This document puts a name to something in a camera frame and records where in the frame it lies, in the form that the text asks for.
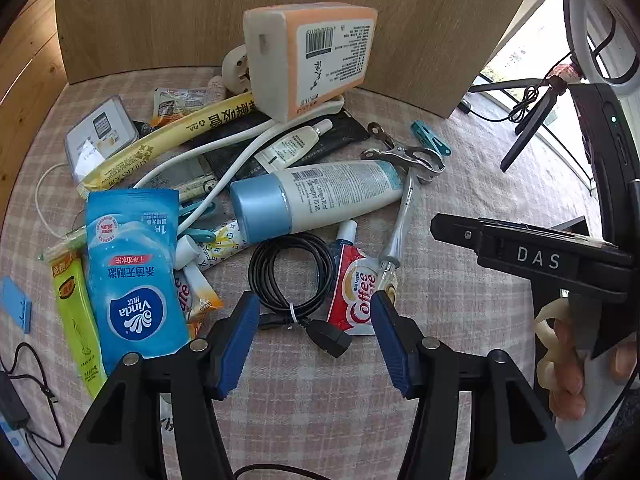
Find metal nail clippers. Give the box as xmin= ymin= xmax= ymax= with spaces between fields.
xmin=360 ymin=145 xmax=447 ymax=187

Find black sachet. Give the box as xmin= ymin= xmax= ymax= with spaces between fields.
xmin=200 ymin=110 xmax=372 ymax=183

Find pink checked tablecloth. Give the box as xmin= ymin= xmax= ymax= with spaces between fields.
xmin=0 ymin=77 xmax=606 ymax=480

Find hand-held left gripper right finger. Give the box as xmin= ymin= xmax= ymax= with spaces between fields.
xmin=369 ymin=290 xmax=577 ymax=480

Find ring light on tripod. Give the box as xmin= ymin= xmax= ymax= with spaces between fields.
xmin=467 ymin=0 xmax=640 ymax=173

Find orange coffee creamer pouch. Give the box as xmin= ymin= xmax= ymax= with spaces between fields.
xmin=174 ymin=264 xmax=224 ymax=333

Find black cable with controller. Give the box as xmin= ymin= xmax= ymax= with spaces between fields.
xmin=0 ymin=342 xmax=66 ymax=480

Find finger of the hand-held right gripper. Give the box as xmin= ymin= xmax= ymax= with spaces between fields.
xmin=430 ymin=212 xmax=483 ymax=260

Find thick white cable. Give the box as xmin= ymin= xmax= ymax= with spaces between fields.
xmin=134 ymin=94 xmax=346 ymax=233

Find small white tube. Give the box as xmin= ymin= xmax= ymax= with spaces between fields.
xmin=254 ymin=119 xmax=335 ymax=169

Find blue plastic clip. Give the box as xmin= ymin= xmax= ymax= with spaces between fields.
xmin=176 ymin=199 xmax=219 ymax=242

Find yellow green tube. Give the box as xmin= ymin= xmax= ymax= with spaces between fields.
xmin=44 ymin=247 xmax=109 ymax=401

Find white framed window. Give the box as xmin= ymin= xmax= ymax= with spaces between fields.
xmin=467 ymin=0 xmax=608 ymax=201

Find white tube with blue cap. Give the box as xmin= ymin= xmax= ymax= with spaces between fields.
xmin=229 ymin=160 xmax=404 ymax=249

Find ring light cable controller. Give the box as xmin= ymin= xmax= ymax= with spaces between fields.
xmin=457 ymin=77 xmax=538 ymax=123

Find black coiled cable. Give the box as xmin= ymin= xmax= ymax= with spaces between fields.
xmin=248 ymin=234 xmax=354 ymax=359

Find clear plastic box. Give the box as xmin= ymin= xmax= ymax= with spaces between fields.
xmin=65 ymin=96 xmax=141 ymax=184

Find blue wet wipes pack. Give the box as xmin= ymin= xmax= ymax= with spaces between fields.
xmin=85 ymin=188 xmax=193 ymax=361

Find clear snack sachet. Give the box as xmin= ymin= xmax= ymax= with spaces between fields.
xmin=150 ymin=87 xmax=223 ymax=128

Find orange white tissue pack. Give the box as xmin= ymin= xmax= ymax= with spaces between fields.
xmin=243 ymin=2 xmax=379 ymax=123

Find cream plug adapter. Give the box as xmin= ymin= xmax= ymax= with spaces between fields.
xmin=222 ymin=44 xmax=257 ymax=98

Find silver razor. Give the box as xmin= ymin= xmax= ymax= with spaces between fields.
xmin=377 ymin=165 xmax=417 ymax=307

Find wooden board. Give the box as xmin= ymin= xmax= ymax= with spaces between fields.
xmin=55 ymin=0 xmax=553 ymax=121

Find long yellow packet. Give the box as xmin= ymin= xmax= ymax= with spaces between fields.
xmin=80 ymin=92 xmax=261 ymax=197

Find blue plastic card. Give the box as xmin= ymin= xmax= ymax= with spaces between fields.
xmin=0 ymin=276 xmax=33 ymax=335

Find teal clothespin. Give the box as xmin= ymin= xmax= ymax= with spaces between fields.
xmin=410 ymin=120 xmax=452 ymax=157

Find person's right hand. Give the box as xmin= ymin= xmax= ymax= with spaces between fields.
xmin=534 ymin=299 xmax=640 ymax=422

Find thin white cable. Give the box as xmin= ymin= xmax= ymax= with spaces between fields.
xmin=36 ymin=162 xmax=88 ymax=241

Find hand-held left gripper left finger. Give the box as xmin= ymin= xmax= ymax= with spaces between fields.
xmin=59 ymin=291 xmax=261 ymax=480

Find red coffee creamer pouch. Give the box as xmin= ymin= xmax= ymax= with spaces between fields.
xmin=327 ymin=220 xmax=382 ymax=337

